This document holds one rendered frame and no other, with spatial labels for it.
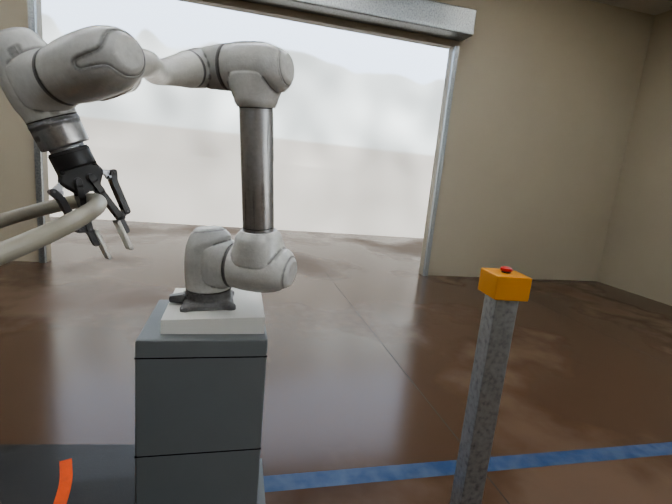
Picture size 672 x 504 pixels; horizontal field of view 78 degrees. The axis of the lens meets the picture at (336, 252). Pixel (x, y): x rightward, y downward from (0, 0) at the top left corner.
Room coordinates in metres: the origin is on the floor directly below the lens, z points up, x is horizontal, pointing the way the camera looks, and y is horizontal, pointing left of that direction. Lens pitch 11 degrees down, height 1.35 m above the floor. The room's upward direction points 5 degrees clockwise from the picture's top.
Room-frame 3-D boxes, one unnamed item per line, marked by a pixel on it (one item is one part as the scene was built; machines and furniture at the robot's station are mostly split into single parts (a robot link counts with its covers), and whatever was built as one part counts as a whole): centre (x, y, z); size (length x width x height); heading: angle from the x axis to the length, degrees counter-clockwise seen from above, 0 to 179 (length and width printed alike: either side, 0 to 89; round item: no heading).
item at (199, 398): (1.40, 0.44, 0.40); 0.50 x 0.50 x 0.80; 14
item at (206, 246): (1.40, 0.43, 1.02); 0.18 x 0.16 x 0.22; 73
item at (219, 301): (1.40, 0.45, 0.88); 0.22 x 0.18 x 0.06; 107
